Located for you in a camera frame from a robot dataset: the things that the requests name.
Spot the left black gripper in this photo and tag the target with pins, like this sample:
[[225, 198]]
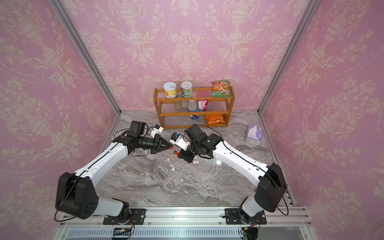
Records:
[[158, 141]]

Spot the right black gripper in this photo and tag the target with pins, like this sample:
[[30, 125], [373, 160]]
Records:
[[184, 154]]

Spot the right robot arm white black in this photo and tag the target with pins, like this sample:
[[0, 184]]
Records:
[[268, 180]]

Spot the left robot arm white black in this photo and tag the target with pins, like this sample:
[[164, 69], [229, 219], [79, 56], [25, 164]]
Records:
[[76, 192]]

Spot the orange snack bag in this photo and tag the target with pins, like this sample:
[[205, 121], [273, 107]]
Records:
[[215, 119]]

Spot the wooden shelf rack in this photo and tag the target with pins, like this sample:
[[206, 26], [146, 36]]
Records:
[[181, 112]]

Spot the white plastic bottle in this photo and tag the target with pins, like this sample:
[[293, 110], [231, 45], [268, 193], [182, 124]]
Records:
[[192, 105]]

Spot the pink white cup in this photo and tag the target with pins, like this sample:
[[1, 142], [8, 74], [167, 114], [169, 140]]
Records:
[[203, 104]]

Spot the yellow white can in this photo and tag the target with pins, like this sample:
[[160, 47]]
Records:
[[170, 90]]

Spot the green orange can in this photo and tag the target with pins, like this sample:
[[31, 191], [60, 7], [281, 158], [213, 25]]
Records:
[[187, 89]]

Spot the purple tissue box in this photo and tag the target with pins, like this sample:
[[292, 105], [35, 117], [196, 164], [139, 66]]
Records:
[[254, 135]]

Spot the green red snack packet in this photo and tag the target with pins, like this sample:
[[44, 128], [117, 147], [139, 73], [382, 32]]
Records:
[[221, 89]]

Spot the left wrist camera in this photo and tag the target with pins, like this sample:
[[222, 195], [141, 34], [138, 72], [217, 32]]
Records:
[[155, 130]]

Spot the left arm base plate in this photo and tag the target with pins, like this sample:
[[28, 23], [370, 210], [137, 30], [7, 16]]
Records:
[[129, 217]]

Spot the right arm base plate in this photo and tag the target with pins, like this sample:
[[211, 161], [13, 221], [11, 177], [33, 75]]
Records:
[[235, 216]]

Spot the aluminium front rail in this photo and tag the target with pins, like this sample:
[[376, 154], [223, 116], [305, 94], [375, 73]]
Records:
[[215, 217]]

